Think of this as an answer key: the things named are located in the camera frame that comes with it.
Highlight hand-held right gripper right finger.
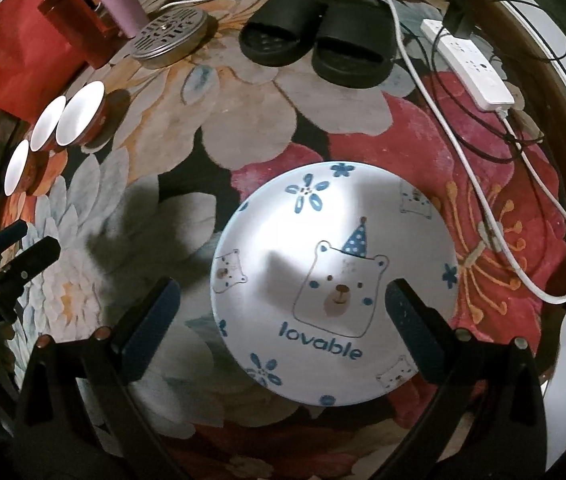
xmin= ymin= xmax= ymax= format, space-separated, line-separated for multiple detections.
xmin=385 ymin=278 xmax=550 ymax=480

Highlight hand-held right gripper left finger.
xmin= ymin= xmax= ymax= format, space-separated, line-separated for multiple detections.
xmin=13 ymin=277 xmax=181 ymax=480

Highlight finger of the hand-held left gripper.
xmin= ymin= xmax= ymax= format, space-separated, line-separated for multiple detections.
xmin=3 ymin=236 xmax=61 ymax=286
xmin=0 ymin=220 xmax=30 ymax=256

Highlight red bowl white inside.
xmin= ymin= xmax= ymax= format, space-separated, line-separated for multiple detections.
xmin=4 ymin=139 xmax=38 ymax=198
xmin=30 ymin=95 xmax=68 ymax=155
xmin=57 ymin=81 xmax=114 ymax=150

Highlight bear print plate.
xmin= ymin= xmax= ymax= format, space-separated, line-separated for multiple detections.
xmin=210 ymin=161 xmax=460 ymax=407

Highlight red bag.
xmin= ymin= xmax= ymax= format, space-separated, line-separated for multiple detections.
xmin=0 ymin=0 xmax=94 ymax=126

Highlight red bottle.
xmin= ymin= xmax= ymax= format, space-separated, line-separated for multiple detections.
xmin=38 ymin=0 xmax=114 ymax=70

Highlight round perforated metal tin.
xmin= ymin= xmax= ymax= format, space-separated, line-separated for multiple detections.
xmin=129 ymin=7 xmax=208 ymax=68

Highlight white power strip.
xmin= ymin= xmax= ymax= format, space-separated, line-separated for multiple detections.
xmin=422 ymin=19 xmax=515 ymax=111

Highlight black slipper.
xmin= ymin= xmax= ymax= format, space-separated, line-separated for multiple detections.
xmin=239 ymin=0 xmax=328 ymax=66
xmin=311 ymin=2 xmax=404 ymax=86

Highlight black plug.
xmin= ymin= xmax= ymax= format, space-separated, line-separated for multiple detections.
xmin=445 ymin=0 xmax=474 ymax=41

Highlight white cable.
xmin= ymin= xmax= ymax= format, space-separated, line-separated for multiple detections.
xmin=160 ymin=0 xmax=566 ymax=306

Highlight black cable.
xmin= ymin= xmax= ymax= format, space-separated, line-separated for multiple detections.
xmin=398 ymin=0 xmax=566 ymax=163

